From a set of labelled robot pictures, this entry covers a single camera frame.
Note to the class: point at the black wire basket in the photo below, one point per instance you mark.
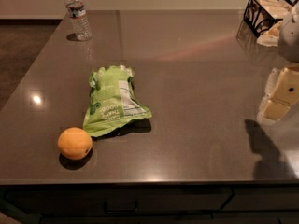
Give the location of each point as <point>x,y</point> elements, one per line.
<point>261,15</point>

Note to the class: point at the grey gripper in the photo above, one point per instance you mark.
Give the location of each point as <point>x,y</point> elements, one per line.
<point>290,37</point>

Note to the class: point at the orange fruit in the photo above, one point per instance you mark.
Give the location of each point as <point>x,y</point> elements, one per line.
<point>74,143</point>

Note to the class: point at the dark cabinet drawer handle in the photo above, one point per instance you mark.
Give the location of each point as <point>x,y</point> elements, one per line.
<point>120,208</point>

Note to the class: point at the green rice chip bag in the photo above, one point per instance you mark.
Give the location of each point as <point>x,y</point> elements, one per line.
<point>112,101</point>

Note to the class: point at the clear plastic water bottle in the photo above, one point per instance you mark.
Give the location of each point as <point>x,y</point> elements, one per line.
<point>78,16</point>

